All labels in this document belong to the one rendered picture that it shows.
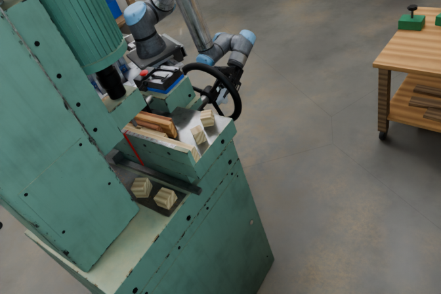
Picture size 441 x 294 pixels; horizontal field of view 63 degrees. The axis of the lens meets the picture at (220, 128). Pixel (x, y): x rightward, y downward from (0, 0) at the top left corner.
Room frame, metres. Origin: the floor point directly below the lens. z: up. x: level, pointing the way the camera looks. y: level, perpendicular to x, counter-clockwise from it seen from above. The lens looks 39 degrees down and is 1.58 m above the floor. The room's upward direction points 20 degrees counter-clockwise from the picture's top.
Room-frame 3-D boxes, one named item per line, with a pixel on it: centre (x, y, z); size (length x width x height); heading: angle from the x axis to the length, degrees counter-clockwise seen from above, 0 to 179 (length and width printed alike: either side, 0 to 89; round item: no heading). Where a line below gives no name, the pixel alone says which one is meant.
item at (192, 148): (0.95, 0.29, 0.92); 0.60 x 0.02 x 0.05; 43
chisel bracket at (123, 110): (0.92, 0.26, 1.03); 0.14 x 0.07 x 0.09; 133
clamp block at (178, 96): (1.10, 0.14, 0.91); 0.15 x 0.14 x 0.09; 43
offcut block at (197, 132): (0.82, 0.07, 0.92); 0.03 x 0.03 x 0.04; 9
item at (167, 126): (0.96, 0.22, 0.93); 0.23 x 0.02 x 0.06; 43
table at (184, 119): (1.04, 0.20, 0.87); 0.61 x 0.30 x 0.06; 43
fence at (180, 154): (0.94, 0.31, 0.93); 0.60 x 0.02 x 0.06; 43
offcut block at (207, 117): (0.88, 0.03, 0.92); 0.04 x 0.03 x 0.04; 163
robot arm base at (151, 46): (1.70, 0.19, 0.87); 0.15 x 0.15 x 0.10
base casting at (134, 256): (0.85, 0.33, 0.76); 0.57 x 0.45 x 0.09; 133
